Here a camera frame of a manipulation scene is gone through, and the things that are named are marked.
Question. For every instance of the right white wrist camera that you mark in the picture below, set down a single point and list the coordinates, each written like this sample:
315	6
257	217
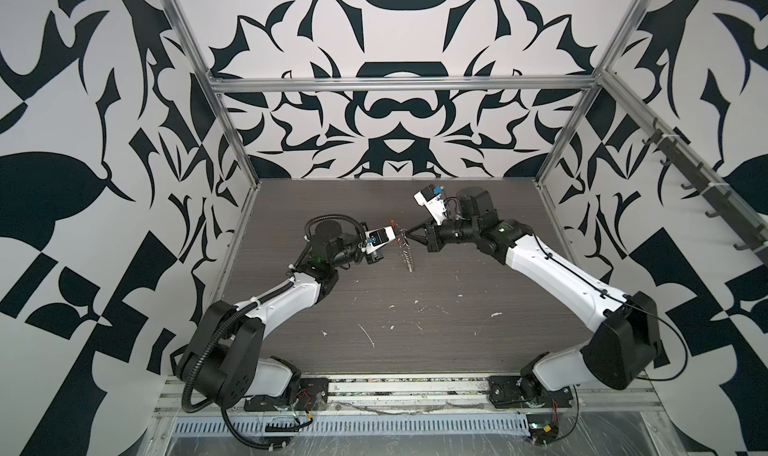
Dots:
432	199

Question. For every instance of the white slotted cable duct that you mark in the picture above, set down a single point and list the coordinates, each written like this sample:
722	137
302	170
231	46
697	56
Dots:
515	425

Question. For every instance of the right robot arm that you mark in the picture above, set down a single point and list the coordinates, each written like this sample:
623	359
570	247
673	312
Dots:
626	336

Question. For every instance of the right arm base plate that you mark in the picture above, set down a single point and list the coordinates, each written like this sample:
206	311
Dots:
517	392

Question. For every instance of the black wall hook rack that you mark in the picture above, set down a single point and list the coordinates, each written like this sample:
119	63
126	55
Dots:
702	180

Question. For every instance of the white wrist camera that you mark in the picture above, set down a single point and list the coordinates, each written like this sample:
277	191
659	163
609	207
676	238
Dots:
432	199
379	237

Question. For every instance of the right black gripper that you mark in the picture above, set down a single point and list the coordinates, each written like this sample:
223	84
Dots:
432	239

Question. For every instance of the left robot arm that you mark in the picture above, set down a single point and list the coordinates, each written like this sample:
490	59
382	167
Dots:
222	364

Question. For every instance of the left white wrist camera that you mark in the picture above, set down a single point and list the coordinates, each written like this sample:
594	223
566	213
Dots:
379	237

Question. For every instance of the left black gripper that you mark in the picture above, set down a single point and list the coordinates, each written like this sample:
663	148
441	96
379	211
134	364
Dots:
374	259

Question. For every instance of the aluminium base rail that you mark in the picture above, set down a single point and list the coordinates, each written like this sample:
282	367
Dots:
416	392

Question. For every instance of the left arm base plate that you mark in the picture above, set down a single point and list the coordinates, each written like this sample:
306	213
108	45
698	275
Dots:
302	395

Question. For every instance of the aluminium frame crossbar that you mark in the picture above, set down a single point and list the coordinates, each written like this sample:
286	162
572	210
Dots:
404	83

